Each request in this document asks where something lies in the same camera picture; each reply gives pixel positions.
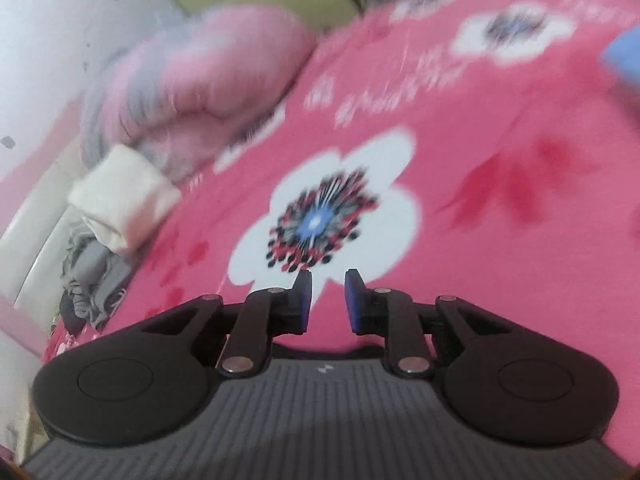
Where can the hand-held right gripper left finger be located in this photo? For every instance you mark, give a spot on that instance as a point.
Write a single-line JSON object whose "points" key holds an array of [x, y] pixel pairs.
{"points": [[306, 305]]}

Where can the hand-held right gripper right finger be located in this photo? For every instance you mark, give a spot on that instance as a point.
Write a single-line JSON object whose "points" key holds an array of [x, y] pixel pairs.
{"points": [[352, 305]]}

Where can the pink floral blanket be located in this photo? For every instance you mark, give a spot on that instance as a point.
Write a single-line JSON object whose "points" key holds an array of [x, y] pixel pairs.
{"points": [[450, 160]]}

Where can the cream fleece garment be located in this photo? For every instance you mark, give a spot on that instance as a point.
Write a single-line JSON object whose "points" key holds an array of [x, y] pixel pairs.
{"points": [[125, 195]]}

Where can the grey hoodie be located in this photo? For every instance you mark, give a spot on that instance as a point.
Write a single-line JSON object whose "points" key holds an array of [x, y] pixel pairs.
{"points": [[90, 270]]}

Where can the pink grey quilt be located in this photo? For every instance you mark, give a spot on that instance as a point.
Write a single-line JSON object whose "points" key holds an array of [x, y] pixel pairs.
{"points": [[210, 70]]}

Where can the white bed headboard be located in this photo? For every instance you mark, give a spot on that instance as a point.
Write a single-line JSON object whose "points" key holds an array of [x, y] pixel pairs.
{"points": [[30, 245]]}

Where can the blue folded garment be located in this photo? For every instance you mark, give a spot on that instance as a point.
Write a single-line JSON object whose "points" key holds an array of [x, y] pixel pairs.
{"points": [[625, 55]]}

